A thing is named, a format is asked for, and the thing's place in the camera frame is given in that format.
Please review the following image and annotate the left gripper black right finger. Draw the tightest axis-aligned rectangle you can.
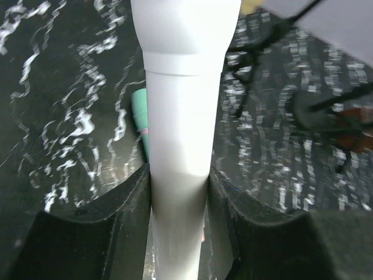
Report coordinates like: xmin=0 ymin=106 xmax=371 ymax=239
xmin=207 ymin=168 xmax=372 ymax=279

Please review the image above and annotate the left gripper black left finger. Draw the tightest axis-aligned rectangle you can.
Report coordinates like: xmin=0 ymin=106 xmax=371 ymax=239
xmin=1 ymin=164 xmax=151 ymax=279

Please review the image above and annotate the green microphone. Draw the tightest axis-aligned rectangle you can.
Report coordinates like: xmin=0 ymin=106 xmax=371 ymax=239
xmin=131 ymin=88 xmax=149 ymax=161

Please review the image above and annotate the black tripod shock mount stand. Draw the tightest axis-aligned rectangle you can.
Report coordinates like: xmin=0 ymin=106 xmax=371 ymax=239
xmin=227 ymin=0 xmax=322 ymax=118

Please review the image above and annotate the white microphone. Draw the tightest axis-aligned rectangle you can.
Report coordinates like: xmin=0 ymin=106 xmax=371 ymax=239
xmin=131 ymin=0 xmax=241 ymax=279

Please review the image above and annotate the large yellow microphone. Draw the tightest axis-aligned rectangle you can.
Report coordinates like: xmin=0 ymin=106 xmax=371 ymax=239
xmin=240 ymin=0 xmax=263 ymax=15

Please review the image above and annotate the black round base clip stand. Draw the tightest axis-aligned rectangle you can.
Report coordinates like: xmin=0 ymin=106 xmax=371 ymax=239
xmin=290 ymin=82 xmax=372 ymax=132

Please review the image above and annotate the brown box in holder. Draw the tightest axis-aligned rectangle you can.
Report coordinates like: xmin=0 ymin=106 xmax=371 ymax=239
xmin=334 ymin=108 xmax=372 ymax=153

